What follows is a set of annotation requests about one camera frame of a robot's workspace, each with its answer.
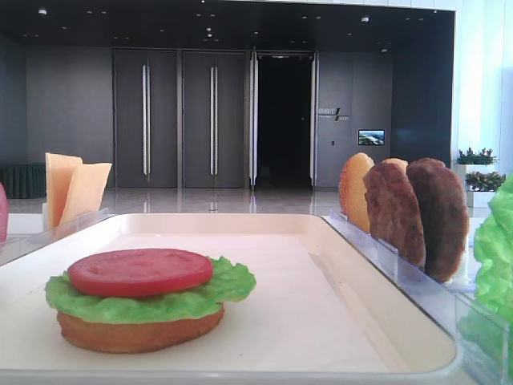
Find brown meat patty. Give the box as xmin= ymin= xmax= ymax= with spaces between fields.
xmin=406 ymin=158 xmax=469 ymax=283
xmin=363 ymin=162 xmax=426 ymax=270

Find green lettuce leaf on tray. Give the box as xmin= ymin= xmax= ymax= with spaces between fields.
xmin=45 ymin=257 xmax=257 ymax=324

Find red tomato slice on tray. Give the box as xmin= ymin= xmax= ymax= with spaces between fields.
xmin=67 ymin=248 xmax=213 ymax=298

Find pale yellow cheese slice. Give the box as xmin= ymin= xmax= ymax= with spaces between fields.
xmin=59 ymin=163 xmax=111 ymax=225

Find bottom bread slice on tray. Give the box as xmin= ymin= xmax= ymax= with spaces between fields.
xmin=57 ymin=306 xmax=224 ymax=354

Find orange cheese slice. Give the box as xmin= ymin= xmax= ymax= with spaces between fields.
xmin=45 ymin=152 xmax=83 ymax=229

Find standing red tomato slice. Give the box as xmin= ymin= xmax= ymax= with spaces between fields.
xmin=0 ymin=184 xmax=9 ymax=243

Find standing green lettuce leaf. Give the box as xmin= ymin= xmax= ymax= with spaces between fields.
xmin=459 ymin=176 xmax=512 ymax=356

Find golden bun half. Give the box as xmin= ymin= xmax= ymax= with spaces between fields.
xmin=339 ymin=152 xmax=374 ymax=233
xmin=382 ymin=158 xmax=408 ymax=172

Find dark double door middle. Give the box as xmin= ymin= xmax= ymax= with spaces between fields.
xmin=183 ymin=51 xmax=244 ymax=188

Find dark double door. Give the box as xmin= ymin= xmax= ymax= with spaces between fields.
xmin=114 ymin=50 xmax=177 ymax=188
xmin=183 ymin=51 xmax=244 ymax=188

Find cream rectangular tray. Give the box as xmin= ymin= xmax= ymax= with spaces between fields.
xmin=1 ymin=214 xmax=462 ymax=384

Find dark double door left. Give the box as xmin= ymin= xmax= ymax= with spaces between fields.
xmin=114 ymin=50 xmax=177 ymax=188

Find potted plants in planter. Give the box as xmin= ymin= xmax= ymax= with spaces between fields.
xmin=456 ymin=148 xmax=506 ymax=209

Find dark green draped table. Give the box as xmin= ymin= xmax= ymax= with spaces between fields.
xmin=0 ymin=163 xmax=46 ymax=199

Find wall display screen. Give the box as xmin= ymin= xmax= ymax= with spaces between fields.
xmin=357 ymin=129 xmax=385 ymax=146

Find left long clear rail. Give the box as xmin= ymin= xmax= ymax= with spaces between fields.
xmin=1 ymin=209 xmax=111 ymax=265

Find long clear rail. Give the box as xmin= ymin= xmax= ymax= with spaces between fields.
xmin=1 ymin=209 xmax=111 ymax=265
xmin=325 ymin=210 xmax=512 ymax=384

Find right long clear rail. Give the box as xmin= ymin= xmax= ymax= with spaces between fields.
xmin=325 ymin=210 xmax=512 ymax=384

